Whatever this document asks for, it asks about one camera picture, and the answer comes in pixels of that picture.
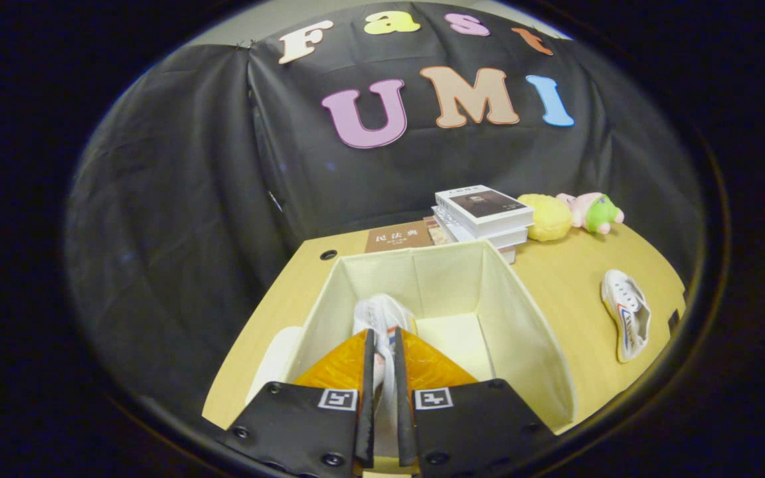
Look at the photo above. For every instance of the black backdrop cloth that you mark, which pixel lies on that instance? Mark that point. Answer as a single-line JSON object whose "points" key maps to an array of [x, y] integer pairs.
{"points": [[190, 199]]}

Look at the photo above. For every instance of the brown book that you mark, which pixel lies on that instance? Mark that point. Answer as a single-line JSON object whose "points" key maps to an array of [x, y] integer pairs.
{"points": [[396, 238]]}

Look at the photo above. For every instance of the yellow plush cushion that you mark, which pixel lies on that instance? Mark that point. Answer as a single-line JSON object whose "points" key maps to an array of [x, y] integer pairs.
{"points": [[545, 218]]}

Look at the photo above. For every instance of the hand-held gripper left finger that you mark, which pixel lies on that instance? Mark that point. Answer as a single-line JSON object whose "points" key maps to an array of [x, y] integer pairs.
{"points": [[303, 431]]}

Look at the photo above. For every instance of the grey fabric storage box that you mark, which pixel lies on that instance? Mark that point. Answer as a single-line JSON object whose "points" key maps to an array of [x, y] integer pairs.
{"points": [[449, 279]]}

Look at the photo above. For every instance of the pink and green plush toy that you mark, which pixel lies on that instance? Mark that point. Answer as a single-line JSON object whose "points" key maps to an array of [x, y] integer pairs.
{"points": [[595, 212]]}

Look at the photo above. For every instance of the white canvas shoe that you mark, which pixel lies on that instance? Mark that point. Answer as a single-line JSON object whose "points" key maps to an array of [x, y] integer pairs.
{"points": [[625, 305], [379, 312]]}

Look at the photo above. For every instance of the black table clamp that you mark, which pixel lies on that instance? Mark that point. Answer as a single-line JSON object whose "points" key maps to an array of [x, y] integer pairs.
{"points": [[674, 320]]}

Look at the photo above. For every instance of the white book with dark cover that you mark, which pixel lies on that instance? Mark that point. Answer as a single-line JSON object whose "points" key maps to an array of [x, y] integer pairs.
{"points": [[482, 206]]}

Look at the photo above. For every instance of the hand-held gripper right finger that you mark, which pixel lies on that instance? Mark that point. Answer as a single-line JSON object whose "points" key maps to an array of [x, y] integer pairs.
{"points": [[475, 431]]}

